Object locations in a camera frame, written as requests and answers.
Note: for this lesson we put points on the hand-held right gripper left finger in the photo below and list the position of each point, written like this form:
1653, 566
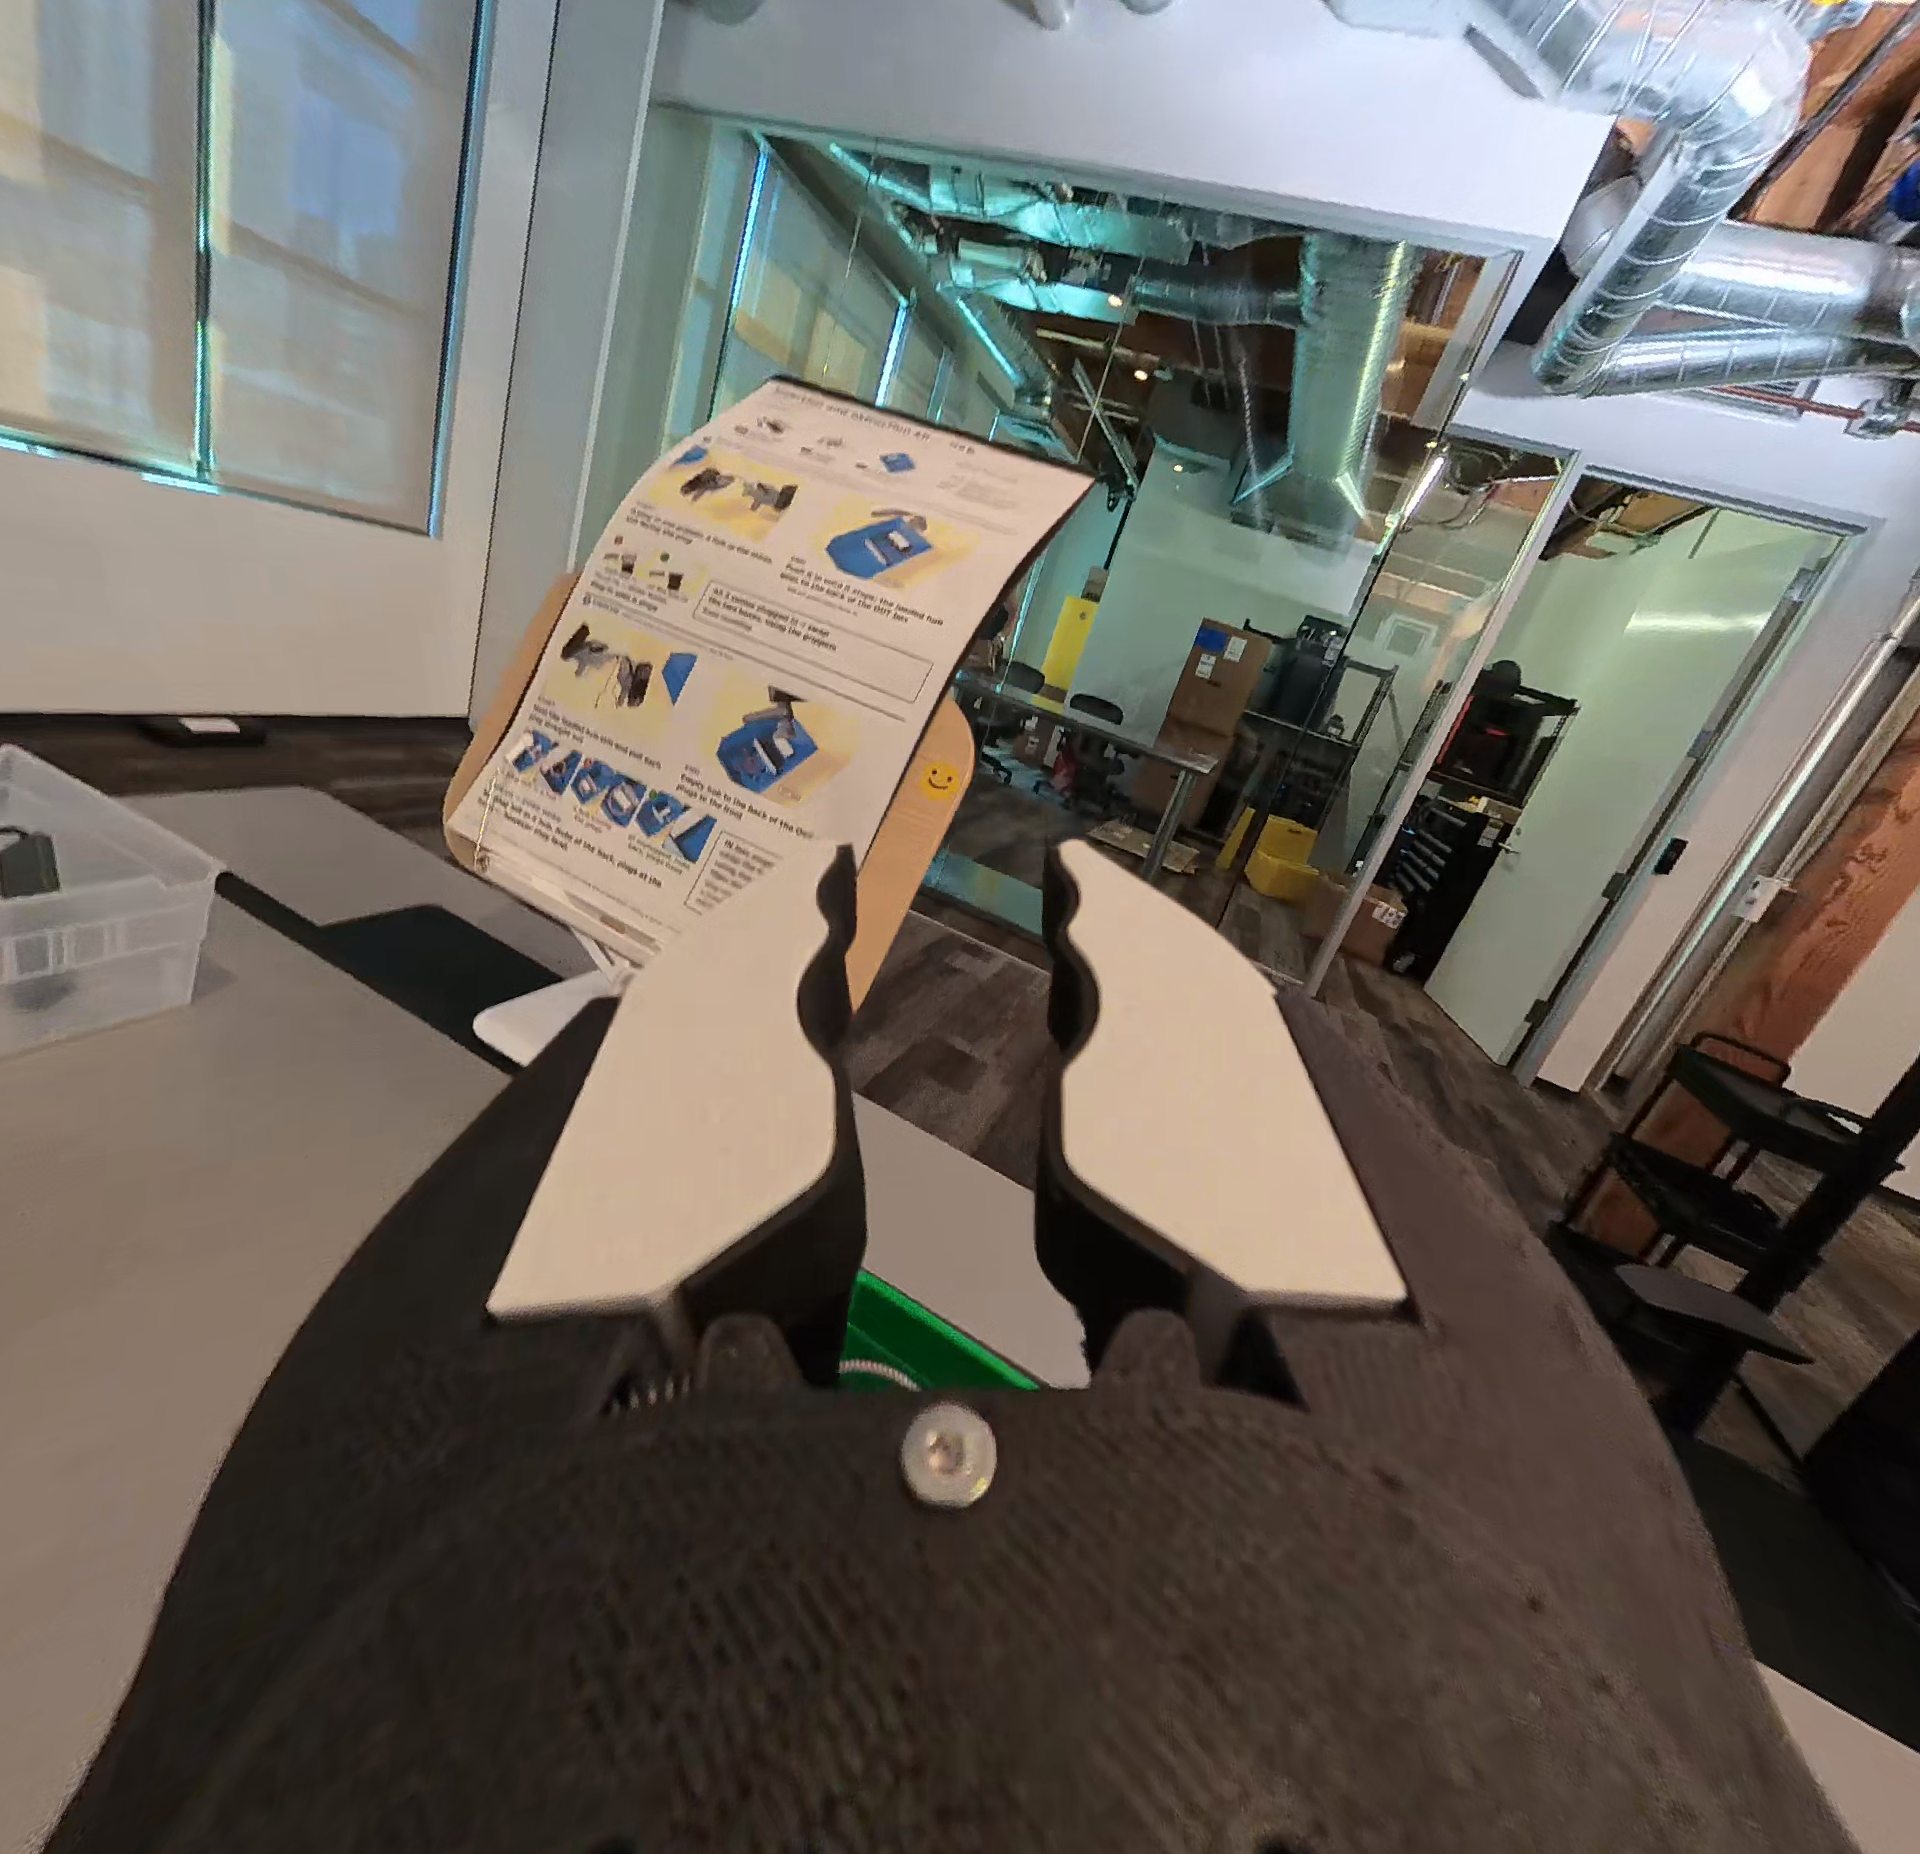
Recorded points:
705, 1120

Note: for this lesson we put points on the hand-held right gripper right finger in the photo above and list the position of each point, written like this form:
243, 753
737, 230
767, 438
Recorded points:
1202, 1105

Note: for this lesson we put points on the green plastic bin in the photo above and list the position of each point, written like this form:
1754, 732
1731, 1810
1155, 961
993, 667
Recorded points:
924, 1336

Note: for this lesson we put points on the white stand base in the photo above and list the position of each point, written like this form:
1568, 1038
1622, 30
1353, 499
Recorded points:
542, 1023

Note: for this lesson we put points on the yellow plastic bin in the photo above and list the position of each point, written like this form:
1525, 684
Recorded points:
1282, 857

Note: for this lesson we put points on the black tool cabinet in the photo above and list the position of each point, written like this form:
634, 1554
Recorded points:
1448, 888

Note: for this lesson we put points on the brown cardboard backing board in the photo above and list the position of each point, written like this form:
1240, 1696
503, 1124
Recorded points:
918, 841

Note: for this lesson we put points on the white door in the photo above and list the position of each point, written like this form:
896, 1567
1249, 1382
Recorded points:
1575, 835

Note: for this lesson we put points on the printed instruction sheet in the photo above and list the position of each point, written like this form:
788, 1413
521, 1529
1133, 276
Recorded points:
779, 611

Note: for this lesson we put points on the black utility cart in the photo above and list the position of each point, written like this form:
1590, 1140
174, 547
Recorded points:
1725, 1135

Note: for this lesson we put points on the clear plastic bin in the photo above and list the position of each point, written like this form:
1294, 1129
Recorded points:
129, 848

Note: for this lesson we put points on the black power adapter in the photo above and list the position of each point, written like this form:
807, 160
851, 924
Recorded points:
27, 861

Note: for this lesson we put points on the window with roller blinds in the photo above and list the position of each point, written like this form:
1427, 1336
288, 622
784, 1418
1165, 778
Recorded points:
300, 234

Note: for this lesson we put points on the silver ventilation duct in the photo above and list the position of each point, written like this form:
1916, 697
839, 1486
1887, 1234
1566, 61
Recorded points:
1695, 160

